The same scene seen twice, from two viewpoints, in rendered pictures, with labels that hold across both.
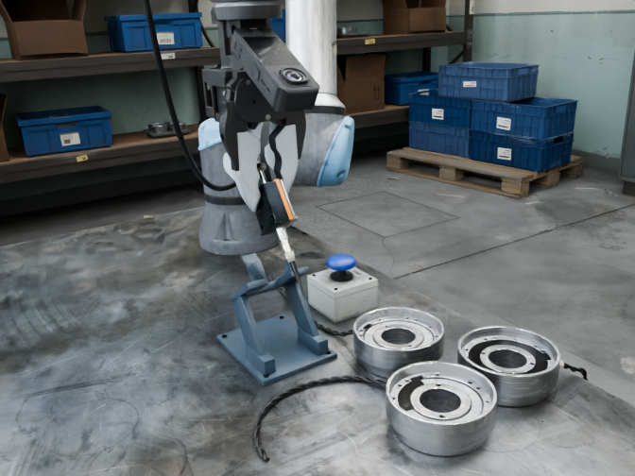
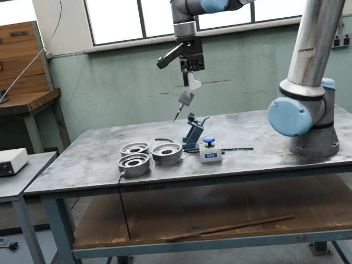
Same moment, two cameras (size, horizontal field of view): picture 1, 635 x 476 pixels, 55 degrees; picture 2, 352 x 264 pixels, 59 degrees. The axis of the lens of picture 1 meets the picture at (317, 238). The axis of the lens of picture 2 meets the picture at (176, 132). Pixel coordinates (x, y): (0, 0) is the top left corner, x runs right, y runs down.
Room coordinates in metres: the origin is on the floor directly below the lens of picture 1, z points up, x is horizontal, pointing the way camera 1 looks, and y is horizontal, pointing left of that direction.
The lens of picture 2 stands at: (1.27, -0.87, 1.25)
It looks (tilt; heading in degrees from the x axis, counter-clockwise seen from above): 19 degrees down; 127
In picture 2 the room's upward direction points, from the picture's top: 8 degrees counter-clockwise
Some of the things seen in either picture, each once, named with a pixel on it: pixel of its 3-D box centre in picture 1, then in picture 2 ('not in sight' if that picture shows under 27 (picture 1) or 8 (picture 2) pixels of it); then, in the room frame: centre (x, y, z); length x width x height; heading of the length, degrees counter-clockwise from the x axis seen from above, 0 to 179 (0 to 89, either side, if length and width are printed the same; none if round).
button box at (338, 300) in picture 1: (340, 289); (211, 151); (0.77, -0.03, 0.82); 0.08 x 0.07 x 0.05; 31
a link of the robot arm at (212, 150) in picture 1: (237, 150); (312, 99); (1.06, 0.13, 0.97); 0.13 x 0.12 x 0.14; 82
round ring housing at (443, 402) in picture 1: (439, 407); (135, 152); (0.50, -0.11, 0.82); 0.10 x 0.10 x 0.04
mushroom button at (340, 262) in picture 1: (341, 274); (209, 144); (0.77, -0.03, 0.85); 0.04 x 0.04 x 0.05
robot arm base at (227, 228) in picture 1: (239, 214); (313, 133); (1.06, 0.14, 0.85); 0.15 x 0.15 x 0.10
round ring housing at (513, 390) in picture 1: (506, 365); (134, 165); (0.57, -0.20, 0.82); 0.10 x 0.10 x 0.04
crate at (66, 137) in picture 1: (64, 130); not in sight; (3.85, 1.55, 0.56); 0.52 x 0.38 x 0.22; 118
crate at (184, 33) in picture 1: (154, 32); not in sight; (4.18, 0.99, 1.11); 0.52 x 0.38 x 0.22; 121
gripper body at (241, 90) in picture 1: (248, 66); (190, 54); (0.67, 0.07, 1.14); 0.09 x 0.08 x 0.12; 32
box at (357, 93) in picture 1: (350, 81); not in sight; (4.95, -0.31, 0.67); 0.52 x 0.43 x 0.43; 121
